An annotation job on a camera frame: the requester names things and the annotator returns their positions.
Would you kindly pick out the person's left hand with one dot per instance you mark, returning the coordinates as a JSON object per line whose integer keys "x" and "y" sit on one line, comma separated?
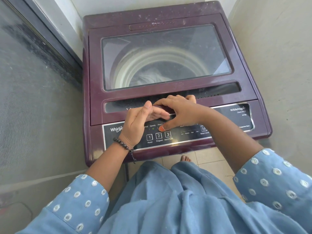
{"x": 134, "y": 124}

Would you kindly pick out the person's right hand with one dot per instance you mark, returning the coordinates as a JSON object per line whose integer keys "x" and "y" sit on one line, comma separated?
{"x": 187, "y": 112}

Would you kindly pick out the person's left thumb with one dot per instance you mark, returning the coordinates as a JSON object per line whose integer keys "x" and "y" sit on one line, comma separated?
{"x": 145, "y": 109}

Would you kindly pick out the person's right thumb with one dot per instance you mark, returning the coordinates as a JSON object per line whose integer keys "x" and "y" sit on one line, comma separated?
{"x": 167, "y": 125}

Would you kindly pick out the maroon glass washer lid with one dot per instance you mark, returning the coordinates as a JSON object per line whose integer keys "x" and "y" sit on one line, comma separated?
{"x": 238, "y": 77}

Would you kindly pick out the person's right forearm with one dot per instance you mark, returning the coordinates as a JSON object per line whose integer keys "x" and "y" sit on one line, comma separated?
{"x": 231, "y": 141}

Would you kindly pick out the person's left forearm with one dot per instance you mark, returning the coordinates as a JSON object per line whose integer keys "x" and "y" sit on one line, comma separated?
{"x": 109, "y": 165}

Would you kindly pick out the white laundry in drum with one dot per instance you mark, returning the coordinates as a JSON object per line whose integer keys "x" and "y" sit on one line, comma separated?
{"x": 152, "y": 76}

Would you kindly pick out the person's bare foot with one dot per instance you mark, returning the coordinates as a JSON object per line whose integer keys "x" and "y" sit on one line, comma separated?
{"x": 186, "y": 158}

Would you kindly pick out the steel washer drum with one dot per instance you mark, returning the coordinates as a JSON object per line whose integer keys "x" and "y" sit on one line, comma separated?
{"x": 170, "y": 57}

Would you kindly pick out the black washer control panel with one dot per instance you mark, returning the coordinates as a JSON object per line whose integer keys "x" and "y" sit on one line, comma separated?
{"x": 226, "y": 119}

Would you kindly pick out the blue dotted dress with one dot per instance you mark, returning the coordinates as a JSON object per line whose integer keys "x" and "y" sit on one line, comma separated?
{"x": 170, "y": 204}

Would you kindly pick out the maroon top-load washing machine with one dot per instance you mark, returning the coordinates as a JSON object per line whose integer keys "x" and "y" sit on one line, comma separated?
{"x": 243, "y": 70}

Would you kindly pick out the grey mesh screen door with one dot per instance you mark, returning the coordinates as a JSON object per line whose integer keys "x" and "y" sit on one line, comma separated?
{"x": 36, "y": 107}

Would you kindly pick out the dark door frame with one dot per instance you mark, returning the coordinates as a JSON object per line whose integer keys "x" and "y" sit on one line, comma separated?
{"x": 56, "y": 38}

